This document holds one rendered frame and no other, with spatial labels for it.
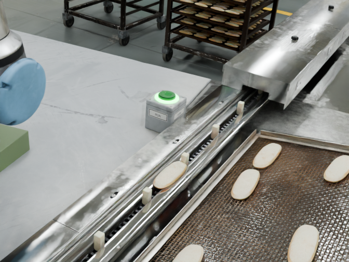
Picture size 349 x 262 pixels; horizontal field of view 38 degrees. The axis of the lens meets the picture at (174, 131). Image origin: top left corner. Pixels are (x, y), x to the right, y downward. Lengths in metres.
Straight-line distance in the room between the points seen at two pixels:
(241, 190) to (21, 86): 0.40
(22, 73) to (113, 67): 0.67
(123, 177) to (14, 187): 0.21
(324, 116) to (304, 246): 0.65
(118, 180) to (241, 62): 0.54
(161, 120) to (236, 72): 0.26
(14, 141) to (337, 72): 1.01
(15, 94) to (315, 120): 0.77
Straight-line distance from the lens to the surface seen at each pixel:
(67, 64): 1.49
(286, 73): 1.30
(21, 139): 1.07
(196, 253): 0.74
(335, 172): 0.93
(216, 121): 1.17
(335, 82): 1.58
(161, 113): 1.13
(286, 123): 1.28
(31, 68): 0.85
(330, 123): 1.33
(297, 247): 0.75
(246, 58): 1.36
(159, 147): 1.03
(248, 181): 0.89
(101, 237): 0.82
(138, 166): 0.98
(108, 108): 1.26
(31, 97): 0.87
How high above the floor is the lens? 1.43
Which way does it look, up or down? 31 degrees down
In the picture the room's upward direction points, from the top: 5 degrees clockwise
